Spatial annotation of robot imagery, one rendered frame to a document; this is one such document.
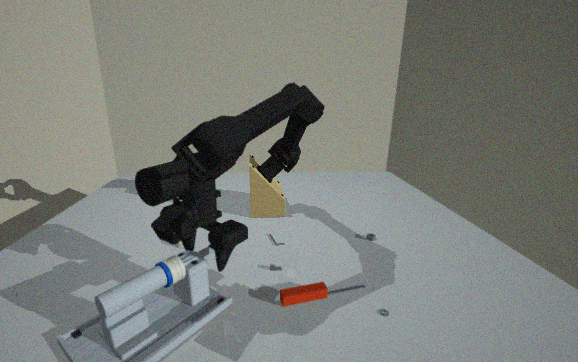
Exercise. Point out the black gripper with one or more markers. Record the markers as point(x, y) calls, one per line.
point(223, 237)

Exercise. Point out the blue ring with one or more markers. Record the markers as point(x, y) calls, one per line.
point(168, 273)

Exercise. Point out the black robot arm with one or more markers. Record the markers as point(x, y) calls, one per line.
point(220, 142)

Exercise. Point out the red-handled screwdriver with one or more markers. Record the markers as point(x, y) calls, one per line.
point(308, 293)

